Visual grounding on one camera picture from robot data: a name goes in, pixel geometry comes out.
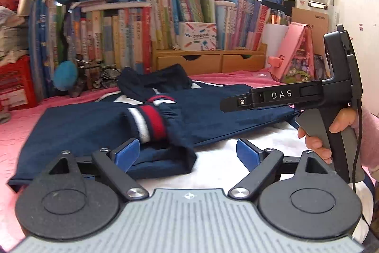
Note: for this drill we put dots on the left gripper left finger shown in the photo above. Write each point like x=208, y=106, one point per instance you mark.
x=113, y=166

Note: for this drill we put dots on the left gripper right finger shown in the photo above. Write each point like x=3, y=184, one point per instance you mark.
x=263, y=166

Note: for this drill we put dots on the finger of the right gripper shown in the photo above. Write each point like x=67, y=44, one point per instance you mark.
x=240, y=102

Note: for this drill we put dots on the navy and white jacket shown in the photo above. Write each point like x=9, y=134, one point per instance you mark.
x=167, y=112

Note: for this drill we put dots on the pink sleeve forearm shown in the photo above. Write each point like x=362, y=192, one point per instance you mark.
x=370, y=143

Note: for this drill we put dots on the person's right hand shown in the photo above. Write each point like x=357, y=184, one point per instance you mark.
x=346, y=117

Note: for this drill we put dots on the pink triangular toy house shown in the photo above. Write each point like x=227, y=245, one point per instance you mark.
x=294, y=61

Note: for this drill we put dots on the wooden desk organizer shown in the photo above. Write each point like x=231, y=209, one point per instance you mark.
x=217, y=61

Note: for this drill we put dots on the brown cardboard box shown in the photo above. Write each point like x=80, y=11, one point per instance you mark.
x=319, y=23

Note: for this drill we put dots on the right row of books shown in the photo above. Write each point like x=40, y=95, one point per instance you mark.
x=240, y=23

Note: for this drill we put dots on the row of books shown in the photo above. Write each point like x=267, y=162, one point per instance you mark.
x=116, y=33
x=165, y=16
x=240, y=23

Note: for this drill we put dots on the white pencil print box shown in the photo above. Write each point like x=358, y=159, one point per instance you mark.
x=197, y=36

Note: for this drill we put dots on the miniature black bicycle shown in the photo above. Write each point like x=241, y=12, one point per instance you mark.
x=94, y=75

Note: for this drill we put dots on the red plastic crate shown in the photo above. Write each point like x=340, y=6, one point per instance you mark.
x=17, y=90

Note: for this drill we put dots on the middle row of books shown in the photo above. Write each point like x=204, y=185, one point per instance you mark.
x=165, y=16

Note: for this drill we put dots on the left row of books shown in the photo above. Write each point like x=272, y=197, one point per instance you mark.
x=116, y=33

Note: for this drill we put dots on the stack of papers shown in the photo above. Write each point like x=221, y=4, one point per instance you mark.
x=13, y=37

